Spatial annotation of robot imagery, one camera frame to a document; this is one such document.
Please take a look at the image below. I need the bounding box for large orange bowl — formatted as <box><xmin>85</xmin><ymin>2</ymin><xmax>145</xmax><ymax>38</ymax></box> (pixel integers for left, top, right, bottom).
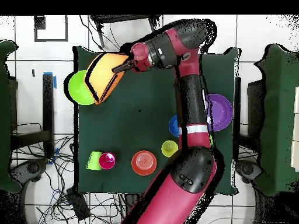
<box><xmin>84</xmin><ymin>52</ymin><xmax>130</xmax><ymax>105</ymax></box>

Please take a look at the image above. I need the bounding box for green bowl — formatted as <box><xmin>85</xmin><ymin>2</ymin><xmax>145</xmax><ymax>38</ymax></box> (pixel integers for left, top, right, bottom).
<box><xmin>68</xmin><ymin>69</ymin><xmax>95</xmax><ymax>106</ymax></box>

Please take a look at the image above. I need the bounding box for red cup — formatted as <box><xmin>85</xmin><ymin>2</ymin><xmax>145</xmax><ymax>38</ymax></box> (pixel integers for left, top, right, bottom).
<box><xmin>98</xmin><ymin>152</ymin><xmax>116</xmax><ymax>170</ymax></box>

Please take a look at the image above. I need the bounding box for purple bowl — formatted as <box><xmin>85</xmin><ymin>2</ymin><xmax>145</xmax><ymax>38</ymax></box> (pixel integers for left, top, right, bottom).
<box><xmin>205</xmin><ymin>93</ymin><xmax>234</xmax><ymax>132</ymax></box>

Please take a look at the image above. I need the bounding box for black chair with legs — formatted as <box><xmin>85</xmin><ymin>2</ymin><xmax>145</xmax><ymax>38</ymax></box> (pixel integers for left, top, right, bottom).
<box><xmin>89</xmin><ymin>14</ymin><xmax>162</xmax><ymax>48</ymax></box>

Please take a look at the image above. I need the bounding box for dark green tablecloth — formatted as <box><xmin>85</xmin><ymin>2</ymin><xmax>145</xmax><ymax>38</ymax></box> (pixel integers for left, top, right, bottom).
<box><xmin>73</xmin><ymin>45</ymin><xmax>240</xmax><ymax>195</ymax></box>

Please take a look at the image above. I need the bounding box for blue tape strip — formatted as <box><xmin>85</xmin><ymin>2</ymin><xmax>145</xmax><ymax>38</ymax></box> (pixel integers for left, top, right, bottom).
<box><xmin>43</xmin><ymin>71</ymin><xmax>57</xmax><ymax>89</ymax></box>

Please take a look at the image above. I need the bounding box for blue bowl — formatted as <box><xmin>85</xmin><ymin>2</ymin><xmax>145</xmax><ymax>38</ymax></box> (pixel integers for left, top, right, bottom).
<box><xmin>168</xmin><ymin>114</ymin><xmax>180</xmax><ymax>138</ymax></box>

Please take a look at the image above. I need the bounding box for yellow cup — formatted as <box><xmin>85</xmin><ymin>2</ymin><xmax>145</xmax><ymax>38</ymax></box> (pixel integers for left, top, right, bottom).
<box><xmin>161</xmin><ymin>139</ymin><xmax>179</xmax><ymax>158</ymax></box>

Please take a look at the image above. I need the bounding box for small orange-red bowl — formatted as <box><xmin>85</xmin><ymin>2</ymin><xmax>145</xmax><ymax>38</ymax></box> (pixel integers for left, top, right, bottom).
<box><xmin>131</xmin><ymin>149</ymin><xmax>158</xmax><ymax>176</ymax></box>

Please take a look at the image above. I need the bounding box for green cloth side table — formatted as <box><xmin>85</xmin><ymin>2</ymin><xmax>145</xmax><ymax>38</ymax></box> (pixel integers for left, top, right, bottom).
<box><xmin>254</xmin><ymin>44</ymin><xmax>299</xmax><ymax>197</ymax></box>
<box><xmin>0</xmin><ymin>40</ymin><xmax>22</xmax><ymax>193</ymax></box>

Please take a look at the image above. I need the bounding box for black power adapter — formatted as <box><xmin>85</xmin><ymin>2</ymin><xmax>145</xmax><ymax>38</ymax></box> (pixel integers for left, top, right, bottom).
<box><xmin>65</xmin><ymin>187</ymin><xmax>91</xmax><ymax>221</ymax></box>

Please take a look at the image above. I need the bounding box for black metal frame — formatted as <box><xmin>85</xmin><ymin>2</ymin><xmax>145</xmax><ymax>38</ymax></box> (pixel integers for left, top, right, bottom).
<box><xmin>10</xmin><ymin>73</ymin><xmax>55</xmax><ymax>158</ymax></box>
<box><xmin>234</xmin><ymin>76</ymin><xmax>242</xmax><ymax>160</ymax></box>

